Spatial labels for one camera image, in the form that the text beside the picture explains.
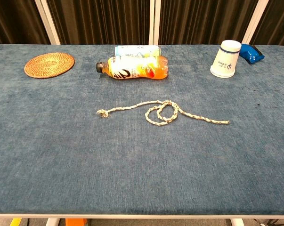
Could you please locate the blue table cloth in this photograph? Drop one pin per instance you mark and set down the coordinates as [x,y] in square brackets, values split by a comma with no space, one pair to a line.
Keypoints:
[141,164]

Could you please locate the white paper cup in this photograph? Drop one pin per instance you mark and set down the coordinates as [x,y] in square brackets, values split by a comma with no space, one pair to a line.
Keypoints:
[224,61]

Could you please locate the round woven rattan coaster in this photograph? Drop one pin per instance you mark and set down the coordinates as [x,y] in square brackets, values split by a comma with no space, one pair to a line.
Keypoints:
[49,65]

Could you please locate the orange drink plastic bottle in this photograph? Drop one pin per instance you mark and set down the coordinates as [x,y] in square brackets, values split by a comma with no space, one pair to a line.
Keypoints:
[137,69]

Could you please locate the light blue drink can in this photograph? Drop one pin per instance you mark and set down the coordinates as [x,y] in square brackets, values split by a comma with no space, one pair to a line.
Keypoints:
[137,50]

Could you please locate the dark brown pleated curtain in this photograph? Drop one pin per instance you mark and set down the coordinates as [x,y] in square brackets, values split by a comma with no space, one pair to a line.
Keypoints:
[203,21]
[14,18]
[99,21]
[278,21]

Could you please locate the blue snack packet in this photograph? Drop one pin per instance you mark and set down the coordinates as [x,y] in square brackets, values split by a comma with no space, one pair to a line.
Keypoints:
[250,56]

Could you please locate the orange box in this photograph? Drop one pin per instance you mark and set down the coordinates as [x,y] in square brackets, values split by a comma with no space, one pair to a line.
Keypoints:
[75,222]

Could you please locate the white table leg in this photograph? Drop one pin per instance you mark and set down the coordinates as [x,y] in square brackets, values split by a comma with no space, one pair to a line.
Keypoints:
[237,222]
[52,222]

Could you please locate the white partition frame post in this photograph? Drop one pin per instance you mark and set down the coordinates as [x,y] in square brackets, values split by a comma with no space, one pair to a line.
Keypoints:
[48,26]
[154,21]
[255,23]

